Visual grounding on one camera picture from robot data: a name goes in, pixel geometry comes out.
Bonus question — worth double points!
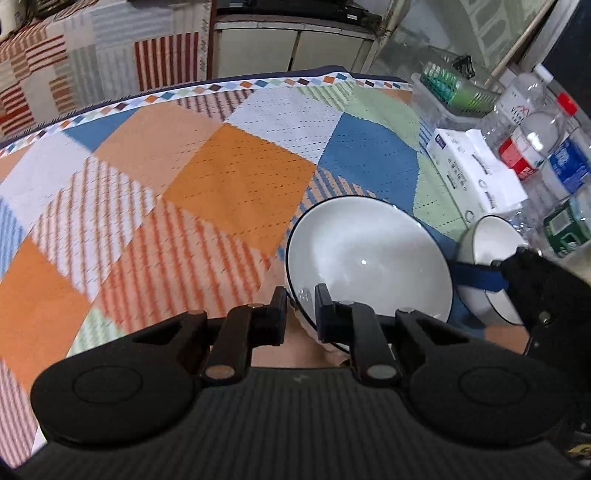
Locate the white bowl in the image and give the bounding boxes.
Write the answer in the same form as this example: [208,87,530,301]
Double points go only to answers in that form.
[284,196,454,337]
[455,214,530,326]

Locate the green label water bottle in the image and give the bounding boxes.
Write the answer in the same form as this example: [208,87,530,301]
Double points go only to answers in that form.
[530,187,590,260]

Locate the white tissue pack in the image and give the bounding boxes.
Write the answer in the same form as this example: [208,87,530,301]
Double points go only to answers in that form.
[427,128,528,224]

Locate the red label water bottle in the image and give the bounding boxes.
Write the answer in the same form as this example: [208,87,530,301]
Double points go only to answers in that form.
[498,92,578,181]

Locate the blue label water bottle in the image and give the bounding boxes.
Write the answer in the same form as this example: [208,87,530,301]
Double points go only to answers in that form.
[528,127,590,210]

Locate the colourful patchwork tablecloth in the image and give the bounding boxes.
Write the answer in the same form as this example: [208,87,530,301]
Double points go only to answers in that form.
[0,66,530,469]

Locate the white cap water bottle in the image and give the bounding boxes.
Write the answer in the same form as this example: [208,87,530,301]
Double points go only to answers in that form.
[478,63,554,150]

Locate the clear box green contents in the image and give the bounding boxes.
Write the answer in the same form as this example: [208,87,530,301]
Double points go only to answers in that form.
[411,46,504,130]

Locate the black gas stove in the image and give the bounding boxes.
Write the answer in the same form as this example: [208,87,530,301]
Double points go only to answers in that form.
[215,0,383,31]

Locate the patchwork covered counter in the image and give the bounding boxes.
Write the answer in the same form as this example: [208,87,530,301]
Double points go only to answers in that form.
[1,1,215,139]

